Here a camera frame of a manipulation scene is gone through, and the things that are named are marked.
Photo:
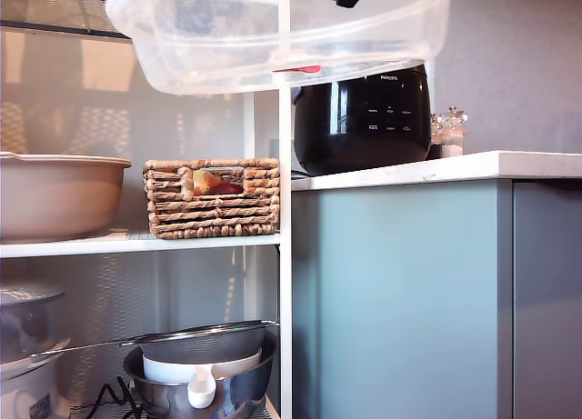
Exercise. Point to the stainless steel mixing bowl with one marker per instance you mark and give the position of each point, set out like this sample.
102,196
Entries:
245,392

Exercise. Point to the white plastic rice scoop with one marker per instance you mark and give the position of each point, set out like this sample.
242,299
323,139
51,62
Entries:
201,390

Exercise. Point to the clear pepper grinder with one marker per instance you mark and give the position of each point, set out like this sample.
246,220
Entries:
435,148

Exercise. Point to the steel pot with lid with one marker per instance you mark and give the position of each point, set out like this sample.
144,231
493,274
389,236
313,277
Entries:
27,317

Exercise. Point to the woven wicker basket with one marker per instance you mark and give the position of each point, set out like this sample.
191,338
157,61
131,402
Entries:
213,216

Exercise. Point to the white metal shelf unit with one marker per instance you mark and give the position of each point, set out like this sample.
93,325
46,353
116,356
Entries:
285,164

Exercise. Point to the black rice cooker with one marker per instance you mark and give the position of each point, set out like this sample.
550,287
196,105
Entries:
345,132

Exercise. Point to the blue-grey kitchen cabinet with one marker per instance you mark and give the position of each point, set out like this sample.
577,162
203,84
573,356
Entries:
400,301

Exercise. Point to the metal mesh sieve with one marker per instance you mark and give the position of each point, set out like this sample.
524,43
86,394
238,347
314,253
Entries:
204,345

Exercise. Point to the red fruit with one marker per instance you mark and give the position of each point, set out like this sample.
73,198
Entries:
228,188

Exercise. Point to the white electric cooker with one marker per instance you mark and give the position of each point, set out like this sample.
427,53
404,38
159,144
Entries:
23,392

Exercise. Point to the white ceramic bowl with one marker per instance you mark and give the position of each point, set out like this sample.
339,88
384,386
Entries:
163,370

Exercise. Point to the yellow fruit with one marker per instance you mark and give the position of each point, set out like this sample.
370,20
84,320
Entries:
203,180

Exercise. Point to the beige plastic bowl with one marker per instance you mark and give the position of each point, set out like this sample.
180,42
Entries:
59,198

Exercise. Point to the clear salt grinder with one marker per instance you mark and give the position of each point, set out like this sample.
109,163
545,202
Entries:
452,144

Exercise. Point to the clear plastic microwave lid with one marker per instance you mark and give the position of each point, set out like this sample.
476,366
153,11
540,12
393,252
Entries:
227,51

